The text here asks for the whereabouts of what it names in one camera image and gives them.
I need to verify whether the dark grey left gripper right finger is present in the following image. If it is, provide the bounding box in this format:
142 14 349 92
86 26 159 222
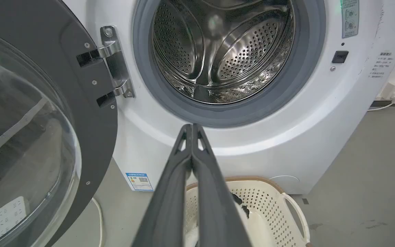
192 124 252 247

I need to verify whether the grey washer door with glass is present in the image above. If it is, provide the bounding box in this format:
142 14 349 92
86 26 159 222
0 0 118 247

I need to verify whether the dark clothing in basket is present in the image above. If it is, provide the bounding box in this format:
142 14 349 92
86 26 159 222
231 192 250 219

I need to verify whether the white front-loading washing machine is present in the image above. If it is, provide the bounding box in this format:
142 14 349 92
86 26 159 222
63 0 395 195

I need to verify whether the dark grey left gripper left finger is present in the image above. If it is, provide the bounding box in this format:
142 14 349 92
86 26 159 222
131 124 193 247

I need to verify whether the white power cable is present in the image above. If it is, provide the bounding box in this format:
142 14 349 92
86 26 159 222
367 98 395 112

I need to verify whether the cream perforated laundry basket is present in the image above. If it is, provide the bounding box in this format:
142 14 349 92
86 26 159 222
183 176 312 247

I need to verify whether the white hose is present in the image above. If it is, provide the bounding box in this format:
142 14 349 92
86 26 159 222
91 197 103 247

